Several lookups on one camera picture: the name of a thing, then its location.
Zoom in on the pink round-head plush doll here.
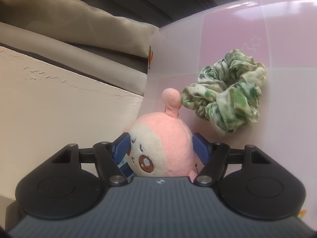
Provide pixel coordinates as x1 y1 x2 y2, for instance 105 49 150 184
124 88 198 181

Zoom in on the green tie-dye scrunchie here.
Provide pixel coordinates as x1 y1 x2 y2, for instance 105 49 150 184
181 49 266 135

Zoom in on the beige curtain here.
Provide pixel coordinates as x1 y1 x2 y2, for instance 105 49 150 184
1 0 157 95

